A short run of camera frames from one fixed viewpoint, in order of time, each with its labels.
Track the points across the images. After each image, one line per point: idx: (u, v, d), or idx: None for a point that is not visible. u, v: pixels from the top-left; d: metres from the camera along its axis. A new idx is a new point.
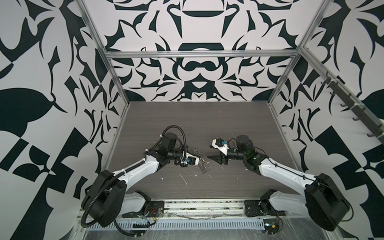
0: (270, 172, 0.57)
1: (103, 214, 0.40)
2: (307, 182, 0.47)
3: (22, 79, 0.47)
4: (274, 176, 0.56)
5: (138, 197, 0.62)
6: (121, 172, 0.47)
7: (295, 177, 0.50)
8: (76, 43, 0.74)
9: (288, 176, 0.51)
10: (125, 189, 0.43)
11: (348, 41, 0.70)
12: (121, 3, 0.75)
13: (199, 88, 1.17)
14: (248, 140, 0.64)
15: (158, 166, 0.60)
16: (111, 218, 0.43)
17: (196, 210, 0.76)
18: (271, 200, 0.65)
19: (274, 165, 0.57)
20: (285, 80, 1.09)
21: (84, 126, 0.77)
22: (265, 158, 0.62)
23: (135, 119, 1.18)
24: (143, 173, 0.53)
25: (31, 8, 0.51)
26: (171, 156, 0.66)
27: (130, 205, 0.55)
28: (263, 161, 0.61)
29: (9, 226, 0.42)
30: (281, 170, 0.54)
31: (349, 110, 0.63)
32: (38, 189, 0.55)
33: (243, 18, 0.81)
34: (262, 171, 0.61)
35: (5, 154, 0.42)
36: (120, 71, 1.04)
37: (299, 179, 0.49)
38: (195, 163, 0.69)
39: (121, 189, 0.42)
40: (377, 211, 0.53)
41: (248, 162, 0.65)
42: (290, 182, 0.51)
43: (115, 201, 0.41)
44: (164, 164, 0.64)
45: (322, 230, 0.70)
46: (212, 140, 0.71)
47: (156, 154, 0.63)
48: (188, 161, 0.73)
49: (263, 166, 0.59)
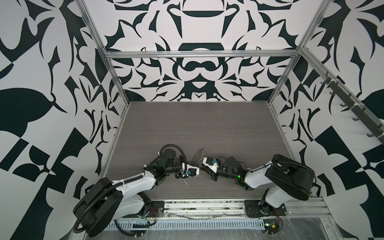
0: (253, 180, 0.62)
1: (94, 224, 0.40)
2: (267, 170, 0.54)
3: (22, 79, 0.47)
4: (258, 182, 0.61)
5: (136, 199, 0.61)
6: (120, 182, 0.48)
7: (260, 172, 0.59)
8: (76, 43, 0.74)
9: (257, 174, 0.60)
10: (122, 199, 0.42)
11: (348, 41, 0.70)
12: (121, 3, 0.75)
13: (199, 88, 1.17)
14: (237, 163, 0.67)
15: (154, 183, 0.60)
16: (102, 227, 0.43)
17: (196, 210, 0.76)
18: (267, 200, 0.65)
19: (251, 172, 0.67)
20: (285, 80, 1.09)
21: (84, 126, 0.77)
22: (248, 172, 0.71)
23: (135, 119, 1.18)
24: (139, 187, 0.54)
25: (31, 8, 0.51)
26: (170, 169, 0.69)
27: (127, 209, 0.55)
28: (246, 174, 0.70)
29: (9, 226, 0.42)
30: (254, 174, 0.62)
31: (349, 110, 0.63)
32: (38, 189, 0.55)
33: (243, 19, 0.81)
34: (249, 183, 0.65)
35: (6, 154, 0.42)
36: (120, 71, 1.04)
37: (262, 170, 0.58)
38: (196, 173, 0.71)
39: (116, 200, 0.42)
40: (377, 211, 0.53)
41: (240, 183, 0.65)
42: (261, 177, 0.57)
43: (109, 212, 0.42)
44: (161, 181, 0.63)
45: (322, 230, 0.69)
46: (204, 159, 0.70)
47: (154, 171, 0.63)
48: (189, 174, 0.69)
49: (247, 179, 0.66)
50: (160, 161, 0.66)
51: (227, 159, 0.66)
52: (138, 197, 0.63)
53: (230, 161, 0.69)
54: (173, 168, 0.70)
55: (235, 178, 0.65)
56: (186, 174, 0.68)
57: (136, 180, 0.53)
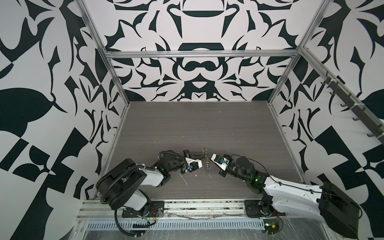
0: (277, 191, 0.56)
1: (116, 195, 0.43)
2: (316, 197, 0.47)
3: (22, 79, 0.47)
4: (282, 195, 0.55)
5: (141, 195, 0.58)
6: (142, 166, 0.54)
7: (303, 193, 0.50)
8: (76, 43, 0.74)
9: (296, 192, 0.51)
10: (143, 179, 0.48)
11: (348, 41, 0.70)
12: (121, 3, 0.75)
13: (199, 88, 1.17)
14: (250, 164, 0.61)
15: (160, 182, 0.64)
16: (118, 205, 0.44)
17: (196, 210, 0.76)
18: (274, 204, 0.63)
19: (279, 183, 0.57)
20: (285, 80, 1.09)
21: (84, 126, 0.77)
22: (267, 177, 0.62)
23: (135, 119, 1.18)
24: (150, 180, 0.57)
25: (31, 8, 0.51)
26: (174, 167, 0.71)
27: (132, 202, 0.56)
28: (267, 181, 0.60)
29: (9, 226, 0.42)
30: (286, 188, 0.54)
31: (349, 110, 0.63)
32: (38, 189, 0.55)
33: (243, 19, 0.81)
34: (268, 192, 0.59)
35: (6, 154, 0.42)
36: (120, 71, 1.04)
37: (308, 194, 0.49)
38: (199, 166, 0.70)
39: (141, 177, 0.46)
40: (377, 211, 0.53)
41: (253, 185, 0.63)
42: (301, 198, 0.50)
43: (131, 189, 0.45)
44: (166, 181, 0.67)
45: (322, 230, 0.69)
46: (213, 155, 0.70)
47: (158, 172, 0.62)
48: (191, 168, 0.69)
49: (268, 188, 0.58)
50: (162, 164, 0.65)
51: (238, 159, 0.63)
52: (142, 193, 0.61)
53: (241, 162, 0.62)
54: (176, 166, 0.71)
55: (246, 180, 0.66)
56: (188, 169, 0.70)
57: (152, 172, 0.57)
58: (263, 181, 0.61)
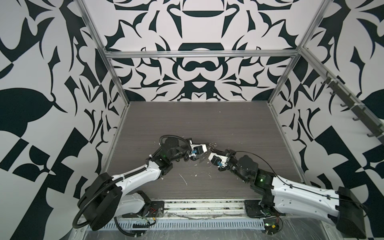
0: (288, 194, 0.52)
1: (96, 217, 0.40)
2: (334, 202, 0.45)
3: (22, 79, 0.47)
4: (292, 198, 0.52)
5: (137, 199, 0.61)
6: (120, 178, 0.47)
7: (319, 199, 0.47)
8: (76, 43, 0.74)
9: (311, 197, 0.48)
10: (120, 197, 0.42)
11: (348, 41, 0.70)
12: (121, 3, 0.75)
13: (199, 88, 1.17)
14: (253, 164, 0.55)
15: (159, 174, 0.58)
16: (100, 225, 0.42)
17: (196, 210, 0.76)
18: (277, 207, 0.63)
19: (290, 186, 0.53)
20: (285, 80, 1.09)
21: (84, 125, 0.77)
22: (274, 178, 0.57)
23: (135, 119, 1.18)
24: (144, 179, 0.53)
25: (31, 8, 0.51)
26: (176, 155, 0.65)
27: (127, 207, 0.55)
28: (275, 182, 0.55)
29: (9, 226, 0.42)
30: (299, 192, 0.50)
31: (349, 110, 0.63)
32: (38, 189, 0.55)
33: (243, 18, 0.81)
34: (274, 194, 0.55)
35: (6, 154, 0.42)
36: (120, 71, 1.04)
37: (325, 200, 0.46)
38: (203, 150, 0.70)
39: (116, 196, 0.41)
40: (377, 212, 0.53)
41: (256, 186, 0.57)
42: (314, 203, 0.48)
43: (109, 208, 0.41)
44: (169, 169, 0.62)
45: (322, 230, 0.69)
46: (211, 155, 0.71)
47: (159, 160, 0.61)
48: (195, 152, 0.66)
49: (277, 190, 0.53)
50: (163, 150, 0.58)
51: (240, 160, 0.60)
52: (139, 196, 0.63)
53: (244, 162, 0.55)
54: (179, 153, 0.65)
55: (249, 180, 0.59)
56: (192, 153, 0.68)
57: (140, 175, 0.51)
58: (269, 182, 0.56)
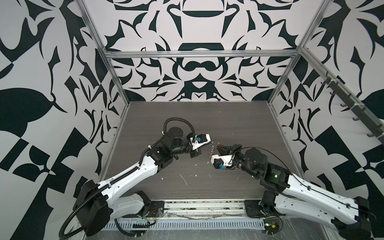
0: (302, 196, 0.48)
1: (88, 224, 0.39)
2: (353, 212, 0.43)
3: (22, 79, 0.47)
4: (304, 199, 0.49)
5: (136, 200, 0.61)
6: (107, 185, 0.43)
7: (338, 206, 0.44)
8: (76, 43, 0.74)
9: (329, 203, 0.45)
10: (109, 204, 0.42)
11: (348, 40, 0.70)
12: (121, 3, 0.75)
13: (199, 88, 1.17)
14: (262, 156, 0.50)
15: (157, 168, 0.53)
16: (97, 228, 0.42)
17: (196, 210, 0.76)
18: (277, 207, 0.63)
19: (307, 188, 0.48)
20: (285, 80, 1.09)
21: (84, 125, 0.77)
22: (291, 176, 0.51)
23: (135, 119, 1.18)
24: (137, 179, 0.48)
25: (31, 8, 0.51)
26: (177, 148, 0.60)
27: (127, 209, 0.56)
28: (291, 181, 0.50)
29: (9, 226, 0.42)
30: (316, 195, 0.47)
31: (349, 110, 0.63)
32: (38, 189, 0.55)
33: (243, 18, 0.81)
34: (286, 192, 0.50)
35: (5, 154, 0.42)
36: (120, 71, 1.04)
37: (344, 208, 0.44)
38: (208, 139, 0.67)
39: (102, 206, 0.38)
40: (378, 212, 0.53)
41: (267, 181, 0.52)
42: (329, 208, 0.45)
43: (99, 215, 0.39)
44: (169, 162, 0.57)
45: (322, 230, 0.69)
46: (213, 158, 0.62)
47: (157, 153, 0.56)
48: (199, 139, 0.63)
49: (293, 190, 0.48)
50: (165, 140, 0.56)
51: (247, 152, 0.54)
52: (138, 197, 0.63)
53: (251, 155, 0.51)
54: (181, 147, 0.61)
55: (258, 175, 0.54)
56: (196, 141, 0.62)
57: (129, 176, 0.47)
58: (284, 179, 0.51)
